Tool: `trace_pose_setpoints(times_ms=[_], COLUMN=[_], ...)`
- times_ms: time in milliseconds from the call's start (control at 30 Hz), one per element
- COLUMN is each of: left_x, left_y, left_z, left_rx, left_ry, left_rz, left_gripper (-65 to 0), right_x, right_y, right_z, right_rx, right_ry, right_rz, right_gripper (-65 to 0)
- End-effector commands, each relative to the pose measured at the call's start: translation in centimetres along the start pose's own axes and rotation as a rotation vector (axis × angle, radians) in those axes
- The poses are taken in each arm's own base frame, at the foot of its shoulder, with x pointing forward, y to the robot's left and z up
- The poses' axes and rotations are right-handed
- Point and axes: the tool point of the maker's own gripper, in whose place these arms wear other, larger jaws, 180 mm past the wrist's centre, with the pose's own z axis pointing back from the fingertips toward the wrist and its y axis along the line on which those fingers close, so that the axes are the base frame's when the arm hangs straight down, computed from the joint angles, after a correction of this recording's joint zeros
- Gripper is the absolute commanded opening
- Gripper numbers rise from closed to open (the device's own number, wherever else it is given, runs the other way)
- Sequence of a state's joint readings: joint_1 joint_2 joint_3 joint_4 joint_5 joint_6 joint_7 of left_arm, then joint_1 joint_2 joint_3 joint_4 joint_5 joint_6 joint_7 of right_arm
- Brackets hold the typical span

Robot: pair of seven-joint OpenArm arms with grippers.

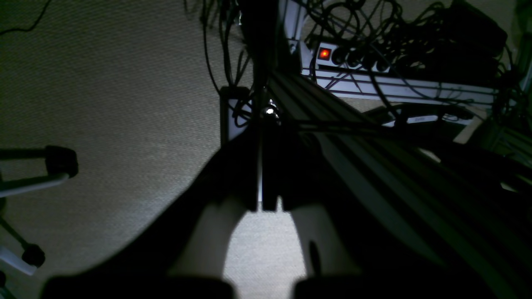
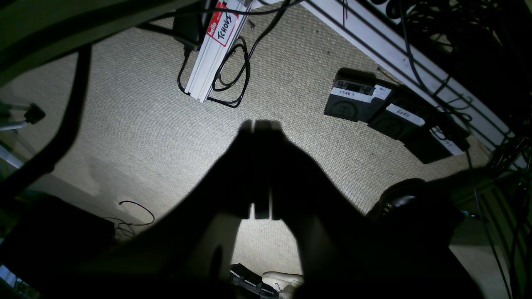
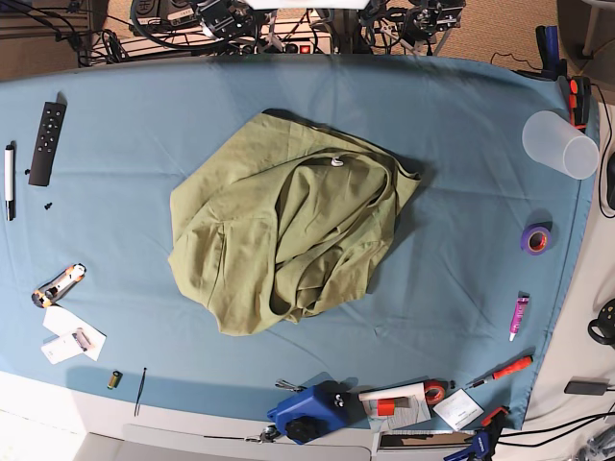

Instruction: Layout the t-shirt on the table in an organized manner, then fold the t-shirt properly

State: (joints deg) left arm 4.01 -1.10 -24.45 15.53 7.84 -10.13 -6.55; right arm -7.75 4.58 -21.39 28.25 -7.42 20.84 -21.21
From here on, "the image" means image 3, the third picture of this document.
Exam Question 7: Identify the orange handled screwdriver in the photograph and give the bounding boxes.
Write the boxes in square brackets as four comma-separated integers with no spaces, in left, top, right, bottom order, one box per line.
[465,355,533,389]

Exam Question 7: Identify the white rolled paper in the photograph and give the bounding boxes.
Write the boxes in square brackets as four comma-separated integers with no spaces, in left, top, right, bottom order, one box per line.
[358,382,425,401]

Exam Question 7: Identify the white paper card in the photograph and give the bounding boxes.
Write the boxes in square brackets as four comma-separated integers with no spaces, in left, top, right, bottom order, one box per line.
[43,305,107,361]

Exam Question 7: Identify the purple tape roll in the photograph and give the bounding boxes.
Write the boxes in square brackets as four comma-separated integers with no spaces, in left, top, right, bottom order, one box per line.
[520,222,553,256]

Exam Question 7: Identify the orange tape roll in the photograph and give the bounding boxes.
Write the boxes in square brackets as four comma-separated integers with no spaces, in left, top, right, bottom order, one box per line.
[423,380,448,406]

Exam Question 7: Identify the black remote control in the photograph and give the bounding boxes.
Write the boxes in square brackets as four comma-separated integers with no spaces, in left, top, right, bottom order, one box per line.
[29,102,66,187]

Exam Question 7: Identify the orange grey utility knife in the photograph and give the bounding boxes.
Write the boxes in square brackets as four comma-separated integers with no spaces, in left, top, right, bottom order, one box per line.
[32,263,86,308]

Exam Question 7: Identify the white square booklet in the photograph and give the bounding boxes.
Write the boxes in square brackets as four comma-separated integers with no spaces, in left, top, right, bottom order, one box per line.
[433,389,483,431]

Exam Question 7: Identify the olive green t-shirt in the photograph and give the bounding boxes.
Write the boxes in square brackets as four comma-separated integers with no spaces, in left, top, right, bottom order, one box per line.
[168,110,421,336]

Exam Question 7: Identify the orange black tool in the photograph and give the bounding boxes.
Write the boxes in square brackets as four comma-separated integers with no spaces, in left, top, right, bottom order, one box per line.
[569,76,592,133]

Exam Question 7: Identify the blue orange clamp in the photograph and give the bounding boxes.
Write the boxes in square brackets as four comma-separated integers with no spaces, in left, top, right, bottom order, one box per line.
[443,406,508,461]

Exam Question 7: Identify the black tweezers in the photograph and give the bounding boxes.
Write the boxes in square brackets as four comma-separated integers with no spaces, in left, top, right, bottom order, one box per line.
[134,367,147,417]

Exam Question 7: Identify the blue plastic device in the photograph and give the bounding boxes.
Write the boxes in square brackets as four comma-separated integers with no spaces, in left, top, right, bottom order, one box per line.
[267,379,350,445]

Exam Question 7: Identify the black power adapter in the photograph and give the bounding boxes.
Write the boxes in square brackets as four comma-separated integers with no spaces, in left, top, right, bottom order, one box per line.
[564,380,613,396]

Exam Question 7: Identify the blue table cloth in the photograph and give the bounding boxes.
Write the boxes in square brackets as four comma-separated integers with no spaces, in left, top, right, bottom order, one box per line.
[1,56,594,427]

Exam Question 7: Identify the translucent plastic cup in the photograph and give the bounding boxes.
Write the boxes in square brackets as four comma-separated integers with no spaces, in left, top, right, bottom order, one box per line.
[522,110,600,181]

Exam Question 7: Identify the pink glue tube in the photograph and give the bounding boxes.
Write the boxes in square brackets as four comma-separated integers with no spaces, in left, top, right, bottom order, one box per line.
[509,292,529,342]

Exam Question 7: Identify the small orange block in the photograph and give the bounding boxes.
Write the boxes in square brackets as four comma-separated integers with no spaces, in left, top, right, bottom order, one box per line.
[377,399,395,418]

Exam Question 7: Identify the small green battery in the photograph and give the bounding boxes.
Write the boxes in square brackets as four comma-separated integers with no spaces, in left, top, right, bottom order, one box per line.
[107,370,123,390]

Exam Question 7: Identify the white marker pen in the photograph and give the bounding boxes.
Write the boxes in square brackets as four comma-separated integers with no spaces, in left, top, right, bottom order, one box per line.
[4,142,15,222]

